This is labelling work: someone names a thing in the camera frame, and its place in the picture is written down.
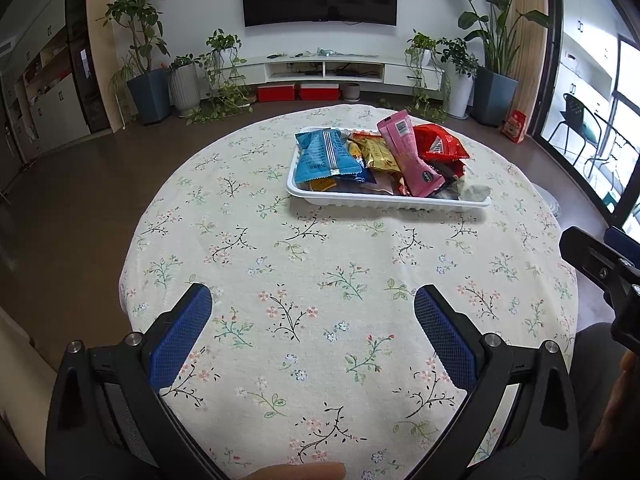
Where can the beige curtain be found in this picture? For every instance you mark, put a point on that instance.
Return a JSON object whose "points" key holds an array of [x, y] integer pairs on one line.
{"points": [[530, 35]]}

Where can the hanging pothos plant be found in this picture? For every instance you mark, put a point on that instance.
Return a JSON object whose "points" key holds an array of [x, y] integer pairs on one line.
{"points": [[422, 70]]}

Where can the small grey flower pot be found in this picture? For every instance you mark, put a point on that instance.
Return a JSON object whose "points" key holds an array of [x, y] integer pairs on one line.
{"points": [[351, 91]]}

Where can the trailing pothos plant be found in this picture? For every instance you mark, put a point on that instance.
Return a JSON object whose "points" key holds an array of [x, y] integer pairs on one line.
{"points": [[222, 75]]}

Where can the black snack packet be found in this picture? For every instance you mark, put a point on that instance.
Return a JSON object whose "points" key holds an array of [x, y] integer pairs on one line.
{"points": [[450, 172]]}

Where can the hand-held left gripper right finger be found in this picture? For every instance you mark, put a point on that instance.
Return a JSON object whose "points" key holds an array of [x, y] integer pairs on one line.
{"points": [[445, 335]]}

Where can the person's right hand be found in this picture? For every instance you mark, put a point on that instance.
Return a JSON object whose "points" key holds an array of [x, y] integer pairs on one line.
{"points": [[622, 410]]}

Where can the large-leaf plant blue-grey pot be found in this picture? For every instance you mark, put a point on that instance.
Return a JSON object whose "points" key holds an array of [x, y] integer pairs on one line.
{"points": [[494, 95]]}

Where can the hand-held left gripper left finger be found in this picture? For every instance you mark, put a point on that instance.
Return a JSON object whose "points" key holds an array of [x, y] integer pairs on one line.
{"points": [[182, 335]]}

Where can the gold snack packet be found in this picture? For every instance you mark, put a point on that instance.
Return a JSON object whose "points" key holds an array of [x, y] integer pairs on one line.
{"points": [[380, 152]]}

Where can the potted tree dark blue pot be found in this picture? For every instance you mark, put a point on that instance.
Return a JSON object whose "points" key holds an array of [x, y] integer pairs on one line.
{"points": [[147, 95]]}

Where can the black glass sliding door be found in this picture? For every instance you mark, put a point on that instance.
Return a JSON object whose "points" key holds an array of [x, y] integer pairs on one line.
{"points": [[547, 85]]}

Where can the grey trash can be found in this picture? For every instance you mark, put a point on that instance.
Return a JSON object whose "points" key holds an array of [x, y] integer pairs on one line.
{"points": [[550, 205]]}

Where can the red paper bag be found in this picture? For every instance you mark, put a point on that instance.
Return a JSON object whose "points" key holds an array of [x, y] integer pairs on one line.
{"points": [[515, 125]]}

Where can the wall cabinet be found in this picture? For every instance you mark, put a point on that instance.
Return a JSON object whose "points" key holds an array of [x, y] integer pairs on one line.
{"points": [[45, 100]]}

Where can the person's left hand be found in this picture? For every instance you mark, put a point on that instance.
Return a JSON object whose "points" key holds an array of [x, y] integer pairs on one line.
{"points": [[300, 472]]}

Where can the bright pink snack packet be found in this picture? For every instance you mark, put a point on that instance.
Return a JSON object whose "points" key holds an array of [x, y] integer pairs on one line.
{"points": [[407, 160]]}

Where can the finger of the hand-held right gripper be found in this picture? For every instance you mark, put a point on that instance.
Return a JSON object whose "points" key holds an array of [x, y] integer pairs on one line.
{"points": [[585, 255], [622, 241]]}

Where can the white balcony cabinets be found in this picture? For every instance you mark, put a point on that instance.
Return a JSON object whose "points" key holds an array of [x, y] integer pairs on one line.
{"points": [[590, 35]]}

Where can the white plastic tray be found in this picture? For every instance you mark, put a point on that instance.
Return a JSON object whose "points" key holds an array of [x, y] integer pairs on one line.
{"points": [[385, 201]]}

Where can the floral tablecloth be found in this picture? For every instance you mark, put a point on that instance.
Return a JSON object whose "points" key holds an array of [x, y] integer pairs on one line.
{"points": [[300, 285]]}

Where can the dark blue snack packet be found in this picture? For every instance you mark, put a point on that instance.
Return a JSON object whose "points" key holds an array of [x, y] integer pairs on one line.
{"points": [[372, 176]]}

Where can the white television console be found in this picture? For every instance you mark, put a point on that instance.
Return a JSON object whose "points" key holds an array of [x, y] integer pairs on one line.
{"points": [[325, 67]]}

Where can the light blue snack packet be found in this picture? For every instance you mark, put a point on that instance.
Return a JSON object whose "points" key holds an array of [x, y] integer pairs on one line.
{"points": [[320, 157]]}

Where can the potted plant white ribbed pot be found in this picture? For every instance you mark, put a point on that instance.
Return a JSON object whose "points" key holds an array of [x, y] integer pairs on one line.
{"points": [[184, 85]]}

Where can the potted plant smooth white pot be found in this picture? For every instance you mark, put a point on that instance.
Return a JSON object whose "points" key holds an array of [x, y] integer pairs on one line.
{"points": [[461, 90]]}

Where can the black balcony table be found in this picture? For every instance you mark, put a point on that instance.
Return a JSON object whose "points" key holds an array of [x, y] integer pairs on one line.
{"points": [[612, 145]]}

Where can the pale pink snack packet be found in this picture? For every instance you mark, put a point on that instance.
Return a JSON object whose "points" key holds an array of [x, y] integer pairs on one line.
{"points": [[382, 183]]}

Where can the orange snack packet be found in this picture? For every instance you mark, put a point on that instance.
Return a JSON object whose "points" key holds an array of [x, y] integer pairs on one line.
{"points": [[322, 185]]}

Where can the black balcony chair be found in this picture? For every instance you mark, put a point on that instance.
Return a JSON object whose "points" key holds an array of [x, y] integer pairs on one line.
{"points": [[575, 120]]}

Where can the beige sofa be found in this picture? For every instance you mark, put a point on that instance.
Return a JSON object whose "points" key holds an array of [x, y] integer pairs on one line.
{"points": [[25, 345]]}

